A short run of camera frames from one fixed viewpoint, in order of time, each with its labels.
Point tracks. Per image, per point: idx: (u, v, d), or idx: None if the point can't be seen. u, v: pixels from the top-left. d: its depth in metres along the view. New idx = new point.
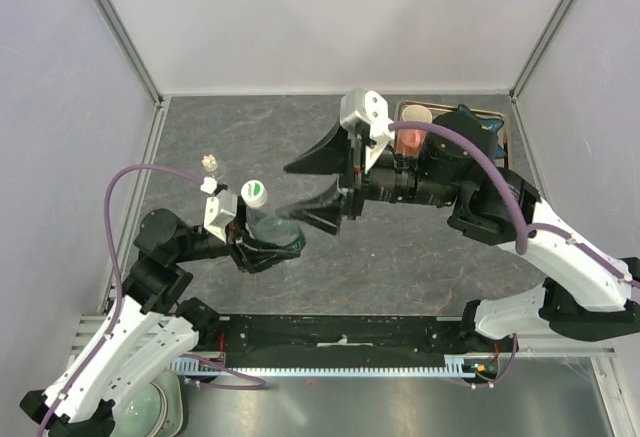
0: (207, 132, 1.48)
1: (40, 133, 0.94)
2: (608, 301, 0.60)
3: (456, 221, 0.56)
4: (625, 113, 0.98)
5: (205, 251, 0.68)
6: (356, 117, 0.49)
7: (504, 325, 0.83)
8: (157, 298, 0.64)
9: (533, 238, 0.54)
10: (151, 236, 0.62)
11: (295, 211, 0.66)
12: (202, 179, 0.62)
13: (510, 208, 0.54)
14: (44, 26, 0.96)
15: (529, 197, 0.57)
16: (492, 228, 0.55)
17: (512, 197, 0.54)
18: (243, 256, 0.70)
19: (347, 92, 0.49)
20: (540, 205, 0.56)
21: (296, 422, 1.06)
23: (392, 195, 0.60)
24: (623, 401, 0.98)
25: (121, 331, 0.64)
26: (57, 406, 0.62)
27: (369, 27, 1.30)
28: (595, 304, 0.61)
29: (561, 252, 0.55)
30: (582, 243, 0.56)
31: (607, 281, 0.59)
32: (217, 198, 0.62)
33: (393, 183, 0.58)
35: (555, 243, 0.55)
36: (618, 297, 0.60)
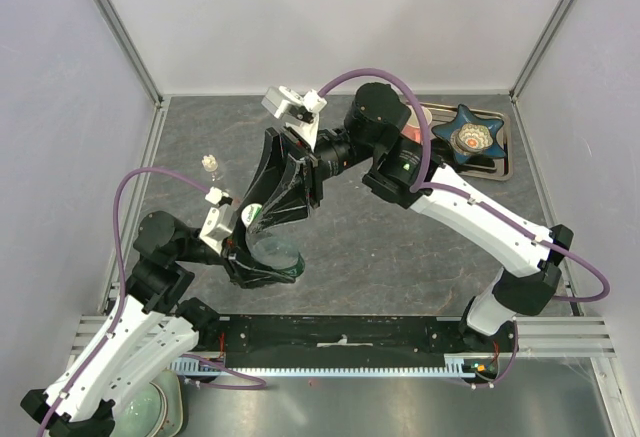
0: (206, 133, 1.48)
1: (40, 133, 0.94)
2: (521, 261, 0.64)
3: (367, 177, 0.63)
4: (624, 113, 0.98)
5: (202, 257, 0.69)
6: (292, 101, 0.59)
7: (482, 314, 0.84)
8: (159, 298, 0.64)
9: (428, 196, 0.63)
10: (149, 239, 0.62)
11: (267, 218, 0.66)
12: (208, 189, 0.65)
13: (405, 170, 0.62)
14: (44, 25, 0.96)
15: (432, 166, 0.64)
16: (393, 190, 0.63)
17: (409, 162, 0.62)
18: (234, 272, 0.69)
19: (267, 93, 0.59)
20: (441, 169, 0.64)
21: (296, 422, 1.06)
23: (338, 165, 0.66)
24: (623, 400, 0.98)
25: (124, 330, 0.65)
26: (58, 405, 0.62)
27: (370, 27, 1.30)
28: (516, 267, 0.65)
29: (461, 210, 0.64)
30: (482, 203, 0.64)
31: (518, 241, 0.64)
32: (217, 212, 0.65)
33: (336, 154, 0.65)
35: (455, 202, 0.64)
36: (531, 258, 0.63)
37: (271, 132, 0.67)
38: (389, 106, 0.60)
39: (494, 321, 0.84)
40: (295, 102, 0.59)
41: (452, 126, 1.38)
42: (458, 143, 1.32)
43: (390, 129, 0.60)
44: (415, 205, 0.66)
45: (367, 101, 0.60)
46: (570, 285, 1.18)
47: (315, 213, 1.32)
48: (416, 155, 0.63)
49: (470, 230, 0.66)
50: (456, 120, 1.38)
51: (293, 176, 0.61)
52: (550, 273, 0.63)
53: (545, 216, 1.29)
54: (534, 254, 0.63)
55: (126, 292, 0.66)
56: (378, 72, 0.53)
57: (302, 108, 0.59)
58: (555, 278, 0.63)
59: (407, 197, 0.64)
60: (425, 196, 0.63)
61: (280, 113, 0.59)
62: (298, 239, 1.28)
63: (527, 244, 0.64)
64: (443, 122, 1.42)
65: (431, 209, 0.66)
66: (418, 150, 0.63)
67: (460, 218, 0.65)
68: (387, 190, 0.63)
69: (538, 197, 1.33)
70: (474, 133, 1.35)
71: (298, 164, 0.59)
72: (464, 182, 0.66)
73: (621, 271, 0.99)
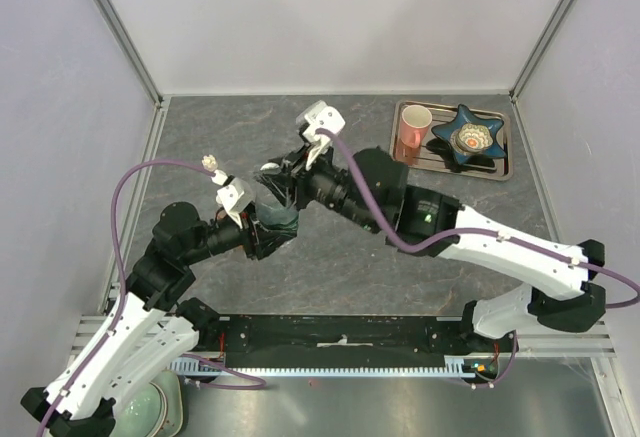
0: (206, 133, 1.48)
1: (40, 133, 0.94)
2: (563, 287, 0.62)
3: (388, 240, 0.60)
4: (624, 112, 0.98)
5: (217, 246, 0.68)
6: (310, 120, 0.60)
7: (496, 324, 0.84)
8: (161, 295, 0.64)
9: (457, 243, 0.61)
10: (169, 226, 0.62)
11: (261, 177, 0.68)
12: (213, 172, 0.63)
13: (427, 222, 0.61)
14: (44, 25, 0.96)
15: (451, 210, 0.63)
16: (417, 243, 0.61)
17: (429, 213, 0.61)
18: (255, 241, 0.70)
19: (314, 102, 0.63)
20: (463, 211, 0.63)
21: (297, 422, 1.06)
23: (326, 200, 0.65)
24: (623, 400, 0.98)
25: (124, 328, 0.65)
26: (58, 403, 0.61)
27: (369, 27, 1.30)
28: (558, 292, 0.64)
29: (492, 250, 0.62)
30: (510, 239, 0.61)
31: (555, 268, 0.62)
32: (232, 185, 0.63)
33: (328, 188, 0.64)
35: (484, 243, 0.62)
36: (574, 282, 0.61)
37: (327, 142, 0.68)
38: (387, 171, 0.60)
39: (505, 328, 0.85)
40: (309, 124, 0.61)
41: (452, 126, 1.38)
42: (458, 143, 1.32)
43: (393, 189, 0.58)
44: (444, 252, 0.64)
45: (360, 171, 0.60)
46: None
47: (315, 213, 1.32)
48: (434, 204, 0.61)
49: (504, 265, 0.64)
50: (456, 120, 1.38)
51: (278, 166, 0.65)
52: (595, 294, 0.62)
53: (545, 216, 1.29)
54: (574, 277, 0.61)
55: (127, 289, 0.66)
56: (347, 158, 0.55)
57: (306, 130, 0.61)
58: (600, 297, 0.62)
59: (436, 248, 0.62)
60: (453, 243, 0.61)
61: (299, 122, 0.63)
62: (298, 239, 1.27)
63: (565, 269, 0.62)
64: (442, 122, 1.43)
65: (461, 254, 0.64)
66: (435, 199, 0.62)
67: (491, 257, 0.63)
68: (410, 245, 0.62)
69: (538, 197, 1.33)
70: (474, 133, 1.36)
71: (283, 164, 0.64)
72: (486, 219, 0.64)
73: (621, 272, 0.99)
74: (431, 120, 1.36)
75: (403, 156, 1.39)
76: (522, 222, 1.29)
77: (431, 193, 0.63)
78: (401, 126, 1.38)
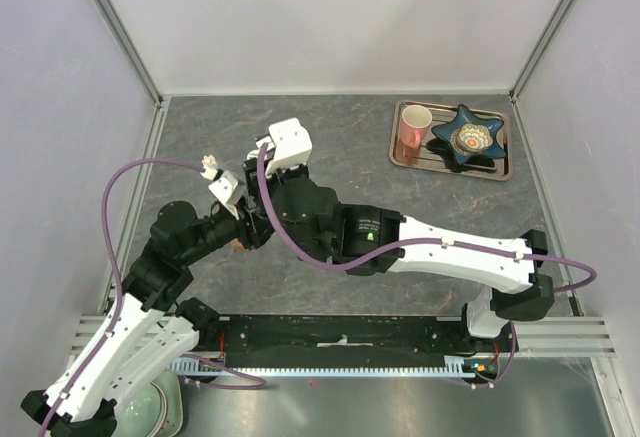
0: (206, 133, 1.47)
1: (40, 133, 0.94)
2: (513, 282, 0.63)
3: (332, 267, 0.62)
4: (624, 112, 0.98)
5: (215, 242, 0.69)
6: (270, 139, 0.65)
7: (482, 323, 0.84)
8: (158, 295, 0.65)
9: (403, 257, 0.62)
10: (167, 223, 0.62)
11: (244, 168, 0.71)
12: (203, 168, 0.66)
13: (370, 240, 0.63)
14: (45, 24, 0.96)
15: (393, 222, 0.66)
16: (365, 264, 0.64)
17: (371, 230, 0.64)
18: (252, 229, 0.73)
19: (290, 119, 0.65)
20: (405, 223, 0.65)
21: (296, 422, 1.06)
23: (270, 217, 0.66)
24: (622, 400, 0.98)
25: (123, 329, 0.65)
26: (58, 406, 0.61)
27: (370, 28, 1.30)
28: (509, 287, 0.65)
29: (439, 257, 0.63)
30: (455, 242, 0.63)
31: (502, 264, 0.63)
32: (224, 178, 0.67)
33: None
35: (430, 251, 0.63)
36: (521, 275, 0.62)
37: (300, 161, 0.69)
38: (312, 198, 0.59)
39: (495, 325, 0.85)
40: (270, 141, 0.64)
41: (452, 126, 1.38)
42: (458, 144, 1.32)
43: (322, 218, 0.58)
44: (394, 267, 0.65)
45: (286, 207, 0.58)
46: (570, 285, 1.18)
47: None
48: (375, 221, 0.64)
49: (455, 271, 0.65)
50: (456, 120, 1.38)
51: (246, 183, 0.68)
52: (544, 285, 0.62)
53: (545, 216, 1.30)
54: (521, 271, 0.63)
55: (125, 290, 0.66)
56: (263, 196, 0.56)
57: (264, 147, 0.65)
58: (549, 287, 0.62)
59: (382, 264, 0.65)
60: (399, 257, 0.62)
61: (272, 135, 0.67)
62: None
63: (511, 264, 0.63)
64: (443, 122, 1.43)
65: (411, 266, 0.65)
66: (375, 215, 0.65)
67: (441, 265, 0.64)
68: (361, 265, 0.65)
69: (538, 197, 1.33)
70: (474, 133, 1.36)
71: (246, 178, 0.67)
72: (429, 227, 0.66)
73: (621, 271, 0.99)
74: (431, 120, 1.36)
75: (402, 156, 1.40)
76: (522, 222, 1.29)
77: (371, 211, 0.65)
78: (400, 126, 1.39)
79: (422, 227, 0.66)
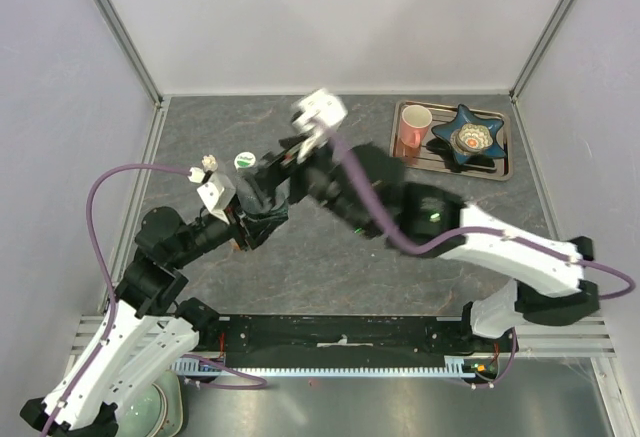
0: (207, 133, 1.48)
1: (40, 133, 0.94)
2: (560, 286, 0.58)
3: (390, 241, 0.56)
4: (624, 112, 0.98)
5: (206, 243, 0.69)
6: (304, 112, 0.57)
7: (491, 323, 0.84)
8: (152, 302, 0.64)
9: (463, 244, 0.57)
10: (150, 232, 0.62)
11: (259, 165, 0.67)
12: (190, 170, 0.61)
13: (434, 221, 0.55)
14: (45, 25, 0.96)
15: (455, 207, 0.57)
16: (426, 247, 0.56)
17: (435, 210, 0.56)
18: (245, 233, 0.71)
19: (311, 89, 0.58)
20: (468, 209, 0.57)
21: (296, 422, 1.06)
23: (319, 197, 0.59)
24: (623, 400, 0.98)
25: (117, 337, 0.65)
26: (57, 414, 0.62)
27: (370, 28, 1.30)
28: (556, 290, 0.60)
29: (497, 251, 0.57)
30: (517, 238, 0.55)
31: (555, 266, 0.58)
32: (211, 182, 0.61)
33: (317, 184, 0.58)
35: (490, 243, 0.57)
36: (570, 280, 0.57)
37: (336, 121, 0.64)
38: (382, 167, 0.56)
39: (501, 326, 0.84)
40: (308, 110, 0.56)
41: (452, 126, 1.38)
42: (458, 144, 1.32)
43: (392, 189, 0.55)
44: (447, 253, 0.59)
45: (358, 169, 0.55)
46: None
47: (315, 213, 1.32)
48: (438, 200, 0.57)
49: (507, 267, 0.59)
50: (456, 120, 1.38)
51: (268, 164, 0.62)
52: (592, 292, 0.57)
53: (545, 216, 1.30)
54: (571, 275, 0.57)
55: (118, 298, 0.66)
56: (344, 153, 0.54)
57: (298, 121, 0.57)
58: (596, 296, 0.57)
59: (444, 247, 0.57)
60: (462, 243, 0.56)
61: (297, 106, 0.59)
62: (298, 239, 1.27)
63: (563, 267, 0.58)
64: (443, 122, 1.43)
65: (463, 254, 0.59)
66: (438, 195, 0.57)
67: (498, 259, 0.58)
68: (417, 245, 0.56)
69: (538, 197, 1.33)
70: (474, 133, 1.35)
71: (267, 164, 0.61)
72: (489, 216, 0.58)
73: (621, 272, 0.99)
74: (431, 120, 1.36)
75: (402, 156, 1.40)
76: (523, 222, 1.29)
77: (434, 190, 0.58)
78: (400, 126, 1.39)
79: (483, 215, 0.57)
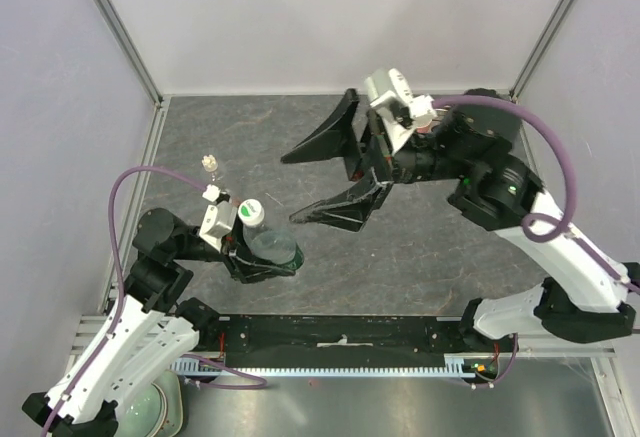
0: (206, 132, 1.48)
1: (40, 133, 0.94)
2: (599, 300, 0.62)
3: (461, 200, 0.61)
4: (624, 112, 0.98)
5: (200, 253, 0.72)
6: (390, 95, 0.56)
7: (500, 324, 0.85)
8: (158, 297, 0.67)
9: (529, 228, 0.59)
10: (148, 235, 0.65)
11: (316, 214, 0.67)
12: (206, 186, 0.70)
13: (508, 192, 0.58)
14: (45, 24, 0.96)
15: (533, 188, 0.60)
16: (490, 213, 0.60)
17: (513, 184, 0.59)
18: (234, 267, 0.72)
19: (377, 82, 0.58)
20: (543, 195, 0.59)
21: (297, 422, 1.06)
23: (412, 175, 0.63)
24: (623, 401, 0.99)
25: (124, 330, 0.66)
26: (60, 408, 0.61)
27: (370, 27, 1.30)
28: (591, 305, 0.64)
29: (554, 243, 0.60)
30: (578, 239, 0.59)
31: (602, 280, 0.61)
32: (215, 208, 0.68)
33: (412, 162, 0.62)
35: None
36: (612, 299, 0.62)
37: (352, 96, 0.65)
38: (495, 120, 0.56)
39: (505, 328, 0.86)
40: (402, 99, 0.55)
41: None
42: None
43: (498, 144, 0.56)
44: (505, 228, 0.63)
45: (472, 113, 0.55)
46: None
47: None
48: (517, 174, 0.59)
49: (554, 262, 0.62)
50: None
51: (366, 192, 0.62)
52: (630, 316, 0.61)
53: None
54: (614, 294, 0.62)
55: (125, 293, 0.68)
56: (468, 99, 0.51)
57: (407, 109, 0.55)
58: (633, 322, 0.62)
59: (507, 220, 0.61)
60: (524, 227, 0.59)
61: (381, 103, 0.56)
62: (298, 239, 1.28)
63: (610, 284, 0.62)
64: None
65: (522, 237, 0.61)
66: (518, 166, 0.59)
67: (551, 252, 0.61)
68: (482, 212, 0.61)
69: None
70: None
71: (377, 184, 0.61)
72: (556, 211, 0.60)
73: None
74: None
75: None
76: None
77: (515, 162, 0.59)
78: None
79: (551, 207, 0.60)
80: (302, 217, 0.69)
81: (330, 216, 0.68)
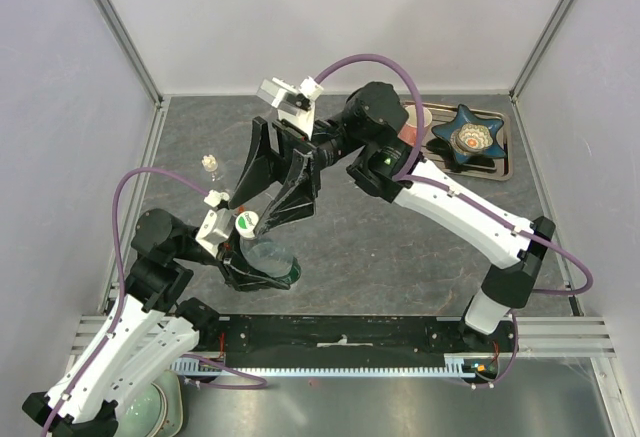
0: (206, 132, 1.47)
1: (40, 132, 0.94)
2: (502, 252, 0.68)
3: (353, 171, 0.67)
4: (624, 113, 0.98)
5: (200, 255, 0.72)
6: (284, 91, 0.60)
7: (480, 312, 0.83)
8: (158, 297, 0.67)
9: (409, 189, 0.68)
10: (146, 237, 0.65)
11: (272, 217, 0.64)
12: (208, 192, 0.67)
13: (387, 165, 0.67)
14: (45, 24, 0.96)
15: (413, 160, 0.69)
16: (376, 184, 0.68)
17: (390, 157, 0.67)
18: (229, 275, 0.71)
19: (263, 88, 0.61)
20: (425, 164, 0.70)
21: (296, 421, 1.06)
23: (334, 157, 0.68)
24: (623, 400, 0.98)
25: (124, 330, 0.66)
26: (60, 407, 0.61)
27: (370, 27, 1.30)
28: (498, 259, 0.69)
29: (441, 201, 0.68)
30: (461, 195, 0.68)
31: (497, 231, 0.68)
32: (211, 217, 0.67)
33: (331, 145, 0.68)
35: (435, 195, 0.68)
36: (512, 249, 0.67)
37: (259, 120, 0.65)
38: (389, 108, 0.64)
39: (494, 321, 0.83)
40: (292, 90, 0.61)
41: (452, 126, 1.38)
42: (458, 144, 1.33)
43: (388, 131, 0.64)
44: (397, 198, 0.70)
45: (369, 101, 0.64)
46: (570, 285, 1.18)
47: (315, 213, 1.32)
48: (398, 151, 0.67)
49: (450, 221, 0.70)
50: (456, 120, 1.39)
51: (300, 170, 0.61)
52: (529, 263, 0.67)
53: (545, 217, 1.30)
54: (514, 244, 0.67)
55: (125, 292, 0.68)
56: (386, 61, 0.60)
57: (300, 95, 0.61)
58: (534, 267, 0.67)
59: (390, 190, 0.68)
60: (405, 188, 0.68)
61: (279, 101, 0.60)
62: (298, 239, 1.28)
63: (507, 235, 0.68)
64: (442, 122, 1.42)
65: (412, 202, 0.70)
66: (402, 146, 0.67)
67: (441, 211, 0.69)
68: (370, 184, 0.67)
69: (538, 197, 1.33)
70: (474, 133, 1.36)
71: (305, 158, 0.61)
72: (444, 176, 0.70)
73: (622, 272, 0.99)
74: (431, 120, 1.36)
75: None
76: None
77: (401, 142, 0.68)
78: None
79: (439, 174, 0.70)
80: (265, 226, 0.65)
81: (285, 213, 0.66)
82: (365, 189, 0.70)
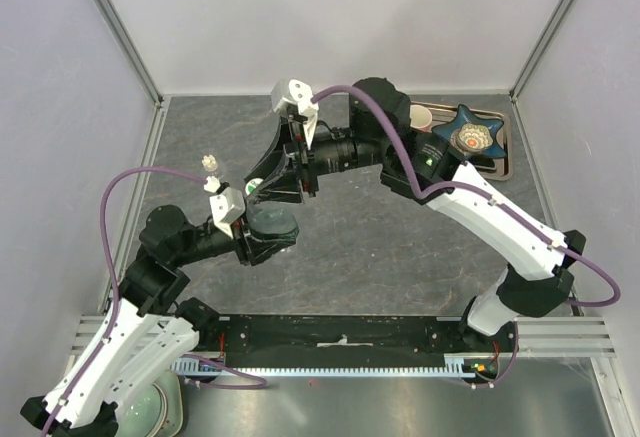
0: (206, 132, 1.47)
1: (40, 131, 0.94)
2: (537, 266, 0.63)
3: (383, 175, 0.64)
4: (624, 112, 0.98)
5: (208, 249, 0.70)
6: (282, 101, 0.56)
7: (481, 313, 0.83)
8: (154, 300, 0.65)
9: (449, 195, 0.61)
10: (155, 230, 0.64)
11: (262, 196, 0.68)
12: (205, 179, 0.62)
13: (428, 166, 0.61)
14: (45, 24, 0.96)
15: (453, 161, 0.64)
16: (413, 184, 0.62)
17: (431, 156, 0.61)
18: (247, 249, 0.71)
19: (274, 86, 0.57)
20: (464, 167, 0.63)
21: (297, 422, 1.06)
23: (339, 164, 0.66)
24: (623, 401, 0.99)
25: (120, 334, 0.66)
26: (58, 412, 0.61)
27: (371, 26, 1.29)
28: (530, 271, 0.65)
29: (480, 211, 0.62)
30: (502, 204, 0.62)
31: (534, 245, 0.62)
32: (223, 196, 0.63)
33: (338, 152, 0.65)
35: (475, 202, 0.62)
36: (547, 263, 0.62)
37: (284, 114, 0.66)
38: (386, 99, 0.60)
39: (496, 322, 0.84)
40: (292, 101, 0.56)
41: (452, 126, 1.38)
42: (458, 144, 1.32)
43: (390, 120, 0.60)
44: (432, 202, 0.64)
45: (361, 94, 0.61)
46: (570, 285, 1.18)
47: (315, 213, 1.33)
48: (438, 150, 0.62)
49: (485, 230, 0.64)
50: (456, 120, 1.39)
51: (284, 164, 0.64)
52: (564, 279, 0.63)
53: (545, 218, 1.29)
54: (549, 259, 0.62)
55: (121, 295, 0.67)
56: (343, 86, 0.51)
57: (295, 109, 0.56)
58: (568, 285, 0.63)
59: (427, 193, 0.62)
60: (445, 194, 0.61)
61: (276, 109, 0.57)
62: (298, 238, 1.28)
63: (544, 250, 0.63)
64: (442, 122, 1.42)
65: (447, 207, 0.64)
66: (441, 145, 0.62)
67: (479, 219, 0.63)
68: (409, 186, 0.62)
69: (538, 197, 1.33)
70: (474, 133, 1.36)
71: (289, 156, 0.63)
72: (484, 181, 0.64)
73: (622, 273, 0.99)
74: (430, 120, 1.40)
75: None
76: None
77: (436, 140, 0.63)
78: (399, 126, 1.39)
79: (478, 177, 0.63)
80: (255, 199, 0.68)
81: (277, 194, 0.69)
82: (400, 192, 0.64)
